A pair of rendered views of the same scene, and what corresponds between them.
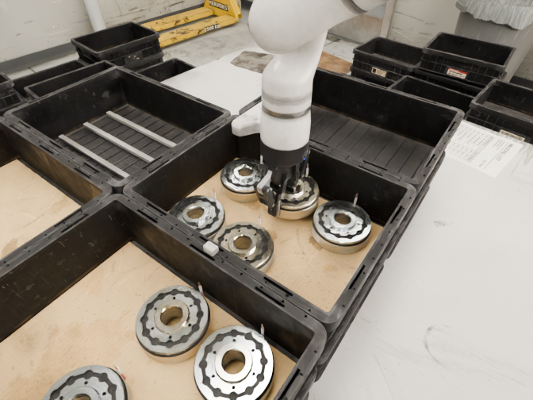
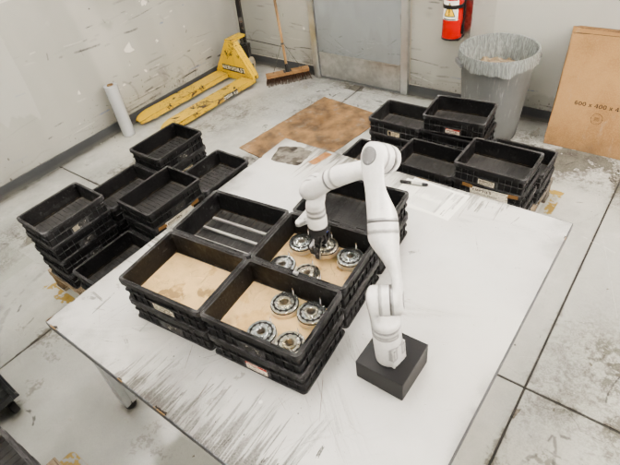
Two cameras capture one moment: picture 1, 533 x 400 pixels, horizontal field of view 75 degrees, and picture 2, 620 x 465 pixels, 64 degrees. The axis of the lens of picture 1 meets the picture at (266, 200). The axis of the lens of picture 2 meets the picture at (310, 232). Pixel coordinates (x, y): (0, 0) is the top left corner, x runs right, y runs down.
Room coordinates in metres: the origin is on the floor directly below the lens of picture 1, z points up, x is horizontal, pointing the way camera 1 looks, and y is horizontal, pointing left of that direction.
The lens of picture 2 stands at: (-0.95, 0.01, 2.19)
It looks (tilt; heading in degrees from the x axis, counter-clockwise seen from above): 41 degrees down; 0
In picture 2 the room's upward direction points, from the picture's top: 8 degrees counter-clockwise
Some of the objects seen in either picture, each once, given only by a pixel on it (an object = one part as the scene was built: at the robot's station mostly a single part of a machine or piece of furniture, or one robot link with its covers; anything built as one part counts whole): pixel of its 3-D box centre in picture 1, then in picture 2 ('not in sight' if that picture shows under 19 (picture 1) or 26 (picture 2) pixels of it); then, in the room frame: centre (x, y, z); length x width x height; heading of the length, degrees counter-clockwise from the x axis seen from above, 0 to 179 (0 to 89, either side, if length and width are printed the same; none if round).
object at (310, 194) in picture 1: (291, 189); (325, 245); (0.47, -0.05, 0.88); 0.10 x 0.10 x 0.01
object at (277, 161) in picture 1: (283, 156); (318, 232); (0.44, -0.03, 0.97); 0.08 x 0.08 x 0.09
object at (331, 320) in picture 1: (269, 194); (315, 249); (0.41, 0.00, 0.92); 0.40 x 0.30 x 0.02; 54
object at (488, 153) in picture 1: (456, 137); (428, 196); (0.89, -0.58, 0.70); 0.33 x 0.23 x 0.01; 48
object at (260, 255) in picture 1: (242, 244); (306, 273); (0.35, 0.04, 0.86); 0.10 x 0.10 x 0.01
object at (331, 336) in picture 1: (269, 214); (315, 258); (0.41, 0.00, 0.87); 0.40 x 0.30 x 0.11; 54
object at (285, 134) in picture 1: (275, 114); (312, 216); (0.46, -0.01, 1.04); 0.11 x 0.09 x 0.06; 53
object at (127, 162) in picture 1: (125, 137); (233, 232); (0.65, 0.32, 0.87); 0.40 x 0.30 x 0.11; 54
